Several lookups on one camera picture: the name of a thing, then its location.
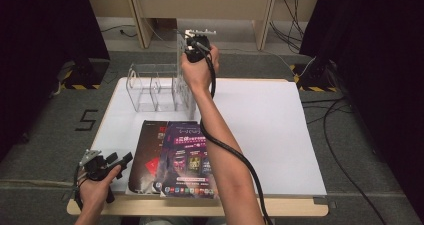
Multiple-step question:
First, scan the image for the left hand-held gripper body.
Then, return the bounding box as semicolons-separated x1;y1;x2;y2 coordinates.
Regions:
78;148;116;183

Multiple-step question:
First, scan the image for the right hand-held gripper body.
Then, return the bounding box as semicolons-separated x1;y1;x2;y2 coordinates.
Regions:
183;28;218;64

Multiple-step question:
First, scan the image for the black and red book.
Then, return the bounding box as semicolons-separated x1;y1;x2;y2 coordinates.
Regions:
128;119;169;195

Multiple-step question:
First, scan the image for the purple magazine blue spine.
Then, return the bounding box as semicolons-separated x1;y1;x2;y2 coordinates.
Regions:
154;119;219;199

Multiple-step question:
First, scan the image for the clear acrylic book rack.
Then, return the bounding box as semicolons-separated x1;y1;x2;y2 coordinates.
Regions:
125;62;198;113

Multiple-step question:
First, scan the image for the person's left hand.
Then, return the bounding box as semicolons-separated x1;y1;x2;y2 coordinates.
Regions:
77;164;123;217

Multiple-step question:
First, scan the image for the person's right hand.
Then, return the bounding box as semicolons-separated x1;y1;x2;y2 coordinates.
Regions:
179;44;221;93

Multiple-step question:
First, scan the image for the beige wooden desk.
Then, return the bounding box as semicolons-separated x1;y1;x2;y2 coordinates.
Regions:
83;0;323;51

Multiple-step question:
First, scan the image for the stand base with hazard tape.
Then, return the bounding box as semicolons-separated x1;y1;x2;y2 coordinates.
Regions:
59;58;111;91
289;59;338;93

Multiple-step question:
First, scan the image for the black curtain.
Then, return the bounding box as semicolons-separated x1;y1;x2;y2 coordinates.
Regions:
0;0;111;163
299;0;424;216

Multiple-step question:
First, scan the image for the grey table bracket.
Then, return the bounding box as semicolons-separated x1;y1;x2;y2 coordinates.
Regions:
312;196;338;209
61;191;79;202

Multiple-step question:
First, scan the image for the white floor cable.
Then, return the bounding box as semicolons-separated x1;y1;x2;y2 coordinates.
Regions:
141;16;316;79

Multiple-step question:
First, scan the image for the short black floor cable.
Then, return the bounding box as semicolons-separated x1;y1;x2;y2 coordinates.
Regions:
100;24;138;39

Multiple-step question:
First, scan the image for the black socket cable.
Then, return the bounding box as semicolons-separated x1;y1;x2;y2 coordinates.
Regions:
281;0;306;39
269;19;302;53

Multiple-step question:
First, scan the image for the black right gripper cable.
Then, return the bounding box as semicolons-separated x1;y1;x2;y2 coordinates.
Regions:
191;39;275;225

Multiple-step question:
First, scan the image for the thin black floor cable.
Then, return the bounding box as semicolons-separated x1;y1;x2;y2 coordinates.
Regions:
301;97;355;125

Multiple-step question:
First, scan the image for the long black floor cable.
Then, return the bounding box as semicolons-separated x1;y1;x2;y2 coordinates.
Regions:
322;98;388;225

